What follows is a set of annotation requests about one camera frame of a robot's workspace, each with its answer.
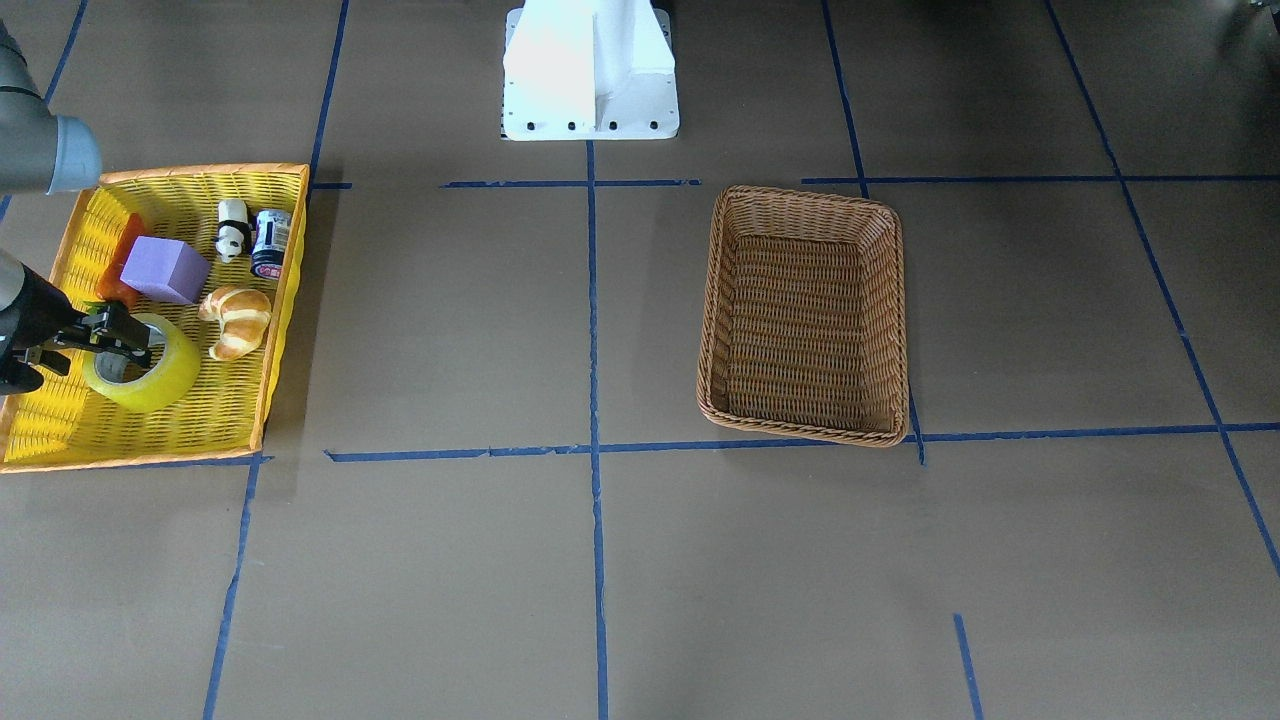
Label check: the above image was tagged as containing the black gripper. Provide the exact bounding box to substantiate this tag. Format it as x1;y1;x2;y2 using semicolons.
1;268;154;396

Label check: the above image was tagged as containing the yellow tape roll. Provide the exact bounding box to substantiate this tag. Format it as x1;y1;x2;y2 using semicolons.
79;313;200;413

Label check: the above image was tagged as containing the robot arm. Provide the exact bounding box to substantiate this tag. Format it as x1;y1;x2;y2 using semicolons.
1;27;152;396

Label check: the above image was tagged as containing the yellow woven plastic basket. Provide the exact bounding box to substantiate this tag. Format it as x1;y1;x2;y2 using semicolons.
3;163;310;473

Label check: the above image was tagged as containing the brown wicker basket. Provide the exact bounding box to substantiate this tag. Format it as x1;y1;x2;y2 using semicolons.
695;184;910;448

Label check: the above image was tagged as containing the toy orange carrot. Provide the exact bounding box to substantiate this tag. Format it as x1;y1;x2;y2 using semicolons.
93;213;147;310

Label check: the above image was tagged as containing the purple foam cube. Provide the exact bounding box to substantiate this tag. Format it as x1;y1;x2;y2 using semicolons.
120;234;212;305

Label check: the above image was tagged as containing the toy croissant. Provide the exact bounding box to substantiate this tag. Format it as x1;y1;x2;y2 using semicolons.
197;286;273;363

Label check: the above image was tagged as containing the toy panda figure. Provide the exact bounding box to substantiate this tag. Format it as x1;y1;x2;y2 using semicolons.
215;199;253;264

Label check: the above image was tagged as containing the small printed can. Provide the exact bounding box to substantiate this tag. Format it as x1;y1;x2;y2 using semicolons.
250;208;292;281

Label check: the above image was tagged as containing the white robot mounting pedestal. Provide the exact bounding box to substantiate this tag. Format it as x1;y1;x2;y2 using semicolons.
500;1;681;142

